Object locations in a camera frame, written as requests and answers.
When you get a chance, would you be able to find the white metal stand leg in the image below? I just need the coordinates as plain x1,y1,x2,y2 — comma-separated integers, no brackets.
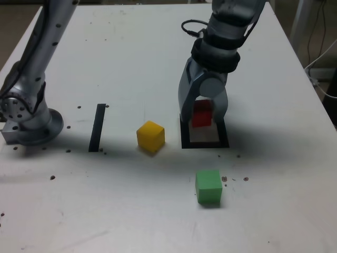
289,0,311,47

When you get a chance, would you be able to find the black hanging cable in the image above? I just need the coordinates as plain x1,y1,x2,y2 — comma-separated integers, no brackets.
306,0,327,69

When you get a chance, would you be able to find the black tape square outline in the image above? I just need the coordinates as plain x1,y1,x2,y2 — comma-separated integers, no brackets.
180,113,230,149

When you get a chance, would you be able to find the white cable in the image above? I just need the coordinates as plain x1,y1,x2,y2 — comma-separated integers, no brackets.
304,39,337,99

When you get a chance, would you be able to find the red cube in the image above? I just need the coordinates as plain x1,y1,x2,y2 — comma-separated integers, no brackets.
192,99,214,129

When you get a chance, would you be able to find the yellow cube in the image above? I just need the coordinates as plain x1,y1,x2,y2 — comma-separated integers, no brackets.
136,120,166,154

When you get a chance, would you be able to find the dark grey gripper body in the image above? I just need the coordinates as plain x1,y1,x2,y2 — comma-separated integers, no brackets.
187,58,229,82

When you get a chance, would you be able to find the green cube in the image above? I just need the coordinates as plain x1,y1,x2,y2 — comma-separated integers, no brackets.
195,169,223,205

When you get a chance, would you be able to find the black tape strip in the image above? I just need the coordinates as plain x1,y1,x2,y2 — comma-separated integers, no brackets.
88,103,106,153

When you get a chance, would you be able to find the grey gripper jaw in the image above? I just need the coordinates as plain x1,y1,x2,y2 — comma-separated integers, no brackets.
178,67,203,123
199,77,229,124

